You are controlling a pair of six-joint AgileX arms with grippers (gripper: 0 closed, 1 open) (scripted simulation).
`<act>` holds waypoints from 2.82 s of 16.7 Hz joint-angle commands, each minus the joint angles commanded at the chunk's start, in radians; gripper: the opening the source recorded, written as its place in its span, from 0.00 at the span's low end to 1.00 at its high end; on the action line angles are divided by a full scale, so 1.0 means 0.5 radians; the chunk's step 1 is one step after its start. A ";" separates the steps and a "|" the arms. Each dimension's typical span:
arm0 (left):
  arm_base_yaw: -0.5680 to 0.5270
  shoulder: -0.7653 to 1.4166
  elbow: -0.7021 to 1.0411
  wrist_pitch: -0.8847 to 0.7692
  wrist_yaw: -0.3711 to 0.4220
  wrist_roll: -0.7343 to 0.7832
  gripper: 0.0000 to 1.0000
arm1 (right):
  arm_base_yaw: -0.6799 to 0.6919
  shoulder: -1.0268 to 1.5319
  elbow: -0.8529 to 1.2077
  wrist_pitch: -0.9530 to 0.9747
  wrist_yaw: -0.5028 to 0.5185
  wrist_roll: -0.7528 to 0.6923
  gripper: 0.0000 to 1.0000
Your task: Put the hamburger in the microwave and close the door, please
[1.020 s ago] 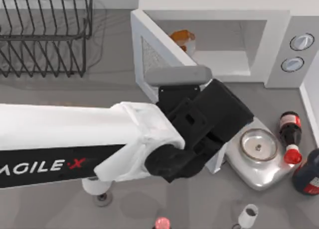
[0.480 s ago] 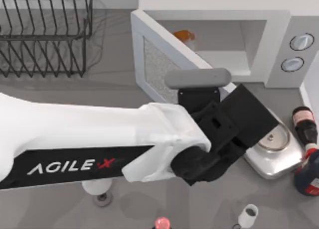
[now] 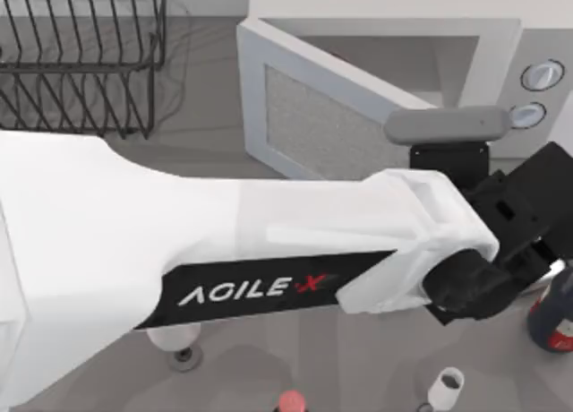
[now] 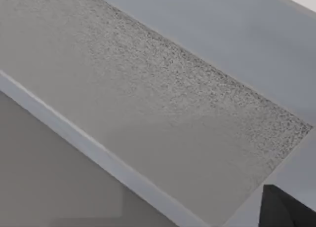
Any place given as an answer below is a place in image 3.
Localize pale grey rounded box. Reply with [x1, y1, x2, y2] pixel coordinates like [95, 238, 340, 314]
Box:
[384, 106, 512, 146]

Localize black wire rack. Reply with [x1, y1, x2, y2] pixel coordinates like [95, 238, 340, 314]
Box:
[0, 0, 170, 141]

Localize large microwave knob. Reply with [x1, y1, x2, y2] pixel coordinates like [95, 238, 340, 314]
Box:
[520, 58, 565, 91]

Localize pale microwave door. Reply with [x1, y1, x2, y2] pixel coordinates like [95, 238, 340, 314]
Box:
[235, 18, 445, 181]

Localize small microwave knob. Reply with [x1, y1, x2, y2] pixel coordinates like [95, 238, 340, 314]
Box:
[509, 101, 548, 129]

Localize white goblet with grey base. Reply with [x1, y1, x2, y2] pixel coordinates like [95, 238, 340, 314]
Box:
[146, 322, 207, 373]

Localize dark bottle with red label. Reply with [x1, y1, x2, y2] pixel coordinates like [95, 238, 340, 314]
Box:
[526, 258, 573, 355]

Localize pale microwave oven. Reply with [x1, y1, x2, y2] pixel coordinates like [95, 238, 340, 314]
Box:
[235, 16, 573, 181]

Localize white cup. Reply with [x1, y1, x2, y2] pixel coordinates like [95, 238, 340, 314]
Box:
[426, 366, 467, 412]

